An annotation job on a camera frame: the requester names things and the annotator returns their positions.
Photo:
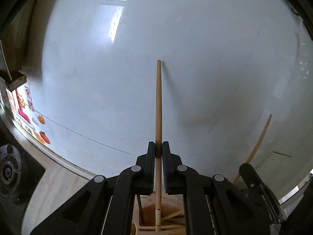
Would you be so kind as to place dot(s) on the cream cylindrical utensil holder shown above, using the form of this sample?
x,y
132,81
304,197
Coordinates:
x,y
171,219

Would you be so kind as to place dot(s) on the range hood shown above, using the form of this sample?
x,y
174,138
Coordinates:
x,y
14,45

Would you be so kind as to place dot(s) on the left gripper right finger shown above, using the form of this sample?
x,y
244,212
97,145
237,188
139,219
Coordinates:
x,y
211,206

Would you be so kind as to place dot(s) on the colourful wall stickers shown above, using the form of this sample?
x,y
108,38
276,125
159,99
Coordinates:
x,y
25,115

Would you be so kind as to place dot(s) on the black gas stove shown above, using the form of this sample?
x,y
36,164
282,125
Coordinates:
x,y
20,175

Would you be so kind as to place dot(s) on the wooden chopstick green tip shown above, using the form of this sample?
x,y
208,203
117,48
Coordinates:
x,y
252,143

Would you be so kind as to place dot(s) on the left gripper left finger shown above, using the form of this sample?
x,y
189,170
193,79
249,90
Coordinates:
x,y
103,205

